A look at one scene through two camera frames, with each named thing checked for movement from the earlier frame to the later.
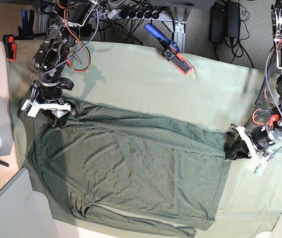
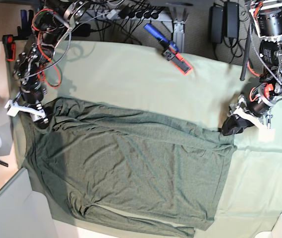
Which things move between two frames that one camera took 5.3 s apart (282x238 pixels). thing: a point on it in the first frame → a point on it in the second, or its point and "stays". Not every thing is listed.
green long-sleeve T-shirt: [130, 160] stays
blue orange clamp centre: [171, 50] stays
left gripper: [50, 93] → [29, 101]
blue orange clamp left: [26, 32] stays
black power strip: [140, 14] stays
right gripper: [260, 142] → [255, 105]
